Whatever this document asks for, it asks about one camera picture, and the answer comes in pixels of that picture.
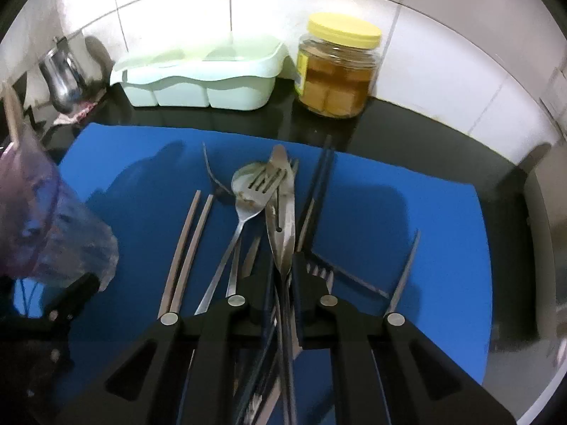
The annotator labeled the wooden spoon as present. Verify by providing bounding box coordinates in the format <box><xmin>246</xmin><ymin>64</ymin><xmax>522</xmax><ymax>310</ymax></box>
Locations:
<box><xmin>2</xmin><ymin>82</ymin><xmax>25</xmax><ymax>147</ymax></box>

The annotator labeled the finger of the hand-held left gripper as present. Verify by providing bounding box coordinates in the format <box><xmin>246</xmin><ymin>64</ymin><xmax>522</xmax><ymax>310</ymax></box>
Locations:
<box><xmin>42</xmin><ymin>271</ymin><xmax>101</xmax><ymax>325</ymax></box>

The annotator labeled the brown chopstick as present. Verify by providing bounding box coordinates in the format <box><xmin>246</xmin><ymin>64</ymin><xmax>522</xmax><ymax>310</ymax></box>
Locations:
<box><xmin>158</xmin><ymin>189</ymin><xmax>202</xmax><ymax>318</ymax></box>
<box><xmin>170</xmin><ymin>194</ymin><xmax>214</xmax><ymax>317</ymax></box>

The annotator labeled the glass jar with yellow lid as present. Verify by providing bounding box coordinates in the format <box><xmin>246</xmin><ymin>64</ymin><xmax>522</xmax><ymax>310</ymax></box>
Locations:
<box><xmin>294</xmin><ymin>12</ymin><xmax>382</xmax><ymax>119</ymax></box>

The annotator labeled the purple translucent plastic cup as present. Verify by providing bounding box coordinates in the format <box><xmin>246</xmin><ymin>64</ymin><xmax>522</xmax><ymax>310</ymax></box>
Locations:
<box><xmin>0</xmin><ymin>139</ymin><xmax>119</xmax><ymax>293</ymax></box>

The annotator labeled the metal table knife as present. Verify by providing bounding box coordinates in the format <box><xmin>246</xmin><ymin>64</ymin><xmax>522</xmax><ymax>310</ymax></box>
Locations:
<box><xmin>264</xmin><ymin>144</ymin><xmax>298</xmax><ymax>425</ymax></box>

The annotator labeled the pink patterned cloth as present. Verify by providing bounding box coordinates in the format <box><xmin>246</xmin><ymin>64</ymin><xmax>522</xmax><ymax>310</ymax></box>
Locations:
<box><xmin>53</xmin><ymin>100</ymin><xmax>98</xmax><ymax>125</ymax></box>

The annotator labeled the slotted metal fork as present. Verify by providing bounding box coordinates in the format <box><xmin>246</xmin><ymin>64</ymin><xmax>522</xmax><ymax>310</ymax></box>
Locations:
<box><xmin>246</xmin><ymin>161</ymin><xmax>299</xmax><ymax>206</ymax></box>

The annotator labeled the small metal fork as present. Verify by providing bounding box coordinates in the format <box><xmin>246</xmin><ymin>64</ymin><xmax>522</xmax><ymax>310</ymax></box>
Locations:
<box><xmin>201</xmin><ymin>142</ymin><xmax>233</xmax><ymax>198</ymax></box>

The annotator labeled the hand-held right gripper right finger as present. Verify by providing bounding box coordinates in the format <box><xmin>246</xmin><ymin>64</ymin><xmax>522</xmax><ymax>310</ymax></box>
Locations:
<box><xmin>291</xmin><ymin>251</ymin><xmax>517</xmax><ymax>425</ymax></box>

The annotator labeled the green plastic seasoning box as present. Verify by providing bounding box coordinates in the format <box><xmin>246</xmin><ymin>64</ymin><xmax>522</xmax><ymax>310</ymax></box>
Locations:
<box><xmin>110</xmin><ymin>35</ymin><xmax>284</xmax><ymax>111</ymax></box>

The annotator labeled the steel kettle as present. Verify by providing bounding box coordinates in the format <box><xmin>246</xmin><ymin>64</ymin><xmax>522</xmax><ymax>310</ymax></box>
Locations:
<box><xmin>39</xmin><ymin>38</ymin><xmax>89</xmax><ymax>113</ymax></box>

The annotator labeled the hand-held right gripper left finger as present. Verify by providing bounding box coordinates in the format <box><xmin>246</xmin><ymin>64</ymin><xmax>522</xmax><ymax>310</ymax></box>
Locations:
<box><xmin>57</xmin><ymin>252</ymin><xmax>277</xmax><ymax>425</ymax></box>

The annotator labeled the white wall socket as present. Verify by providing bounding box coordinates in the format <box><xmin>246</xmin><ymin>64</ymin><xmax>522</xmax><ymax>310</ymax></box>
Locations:
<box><xmin>547</xmin><ymin>68</ymin><xmax>567</xmax><ymax>111</ymax></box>

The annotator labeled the blue mat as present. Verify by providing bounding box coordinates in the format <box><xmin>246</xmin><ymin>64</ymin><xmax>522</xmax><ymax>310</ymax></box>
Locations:
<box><xmin>44</xmin><ymin>123</ymin><xmax>493</xmax><ymax>425</ymax></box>

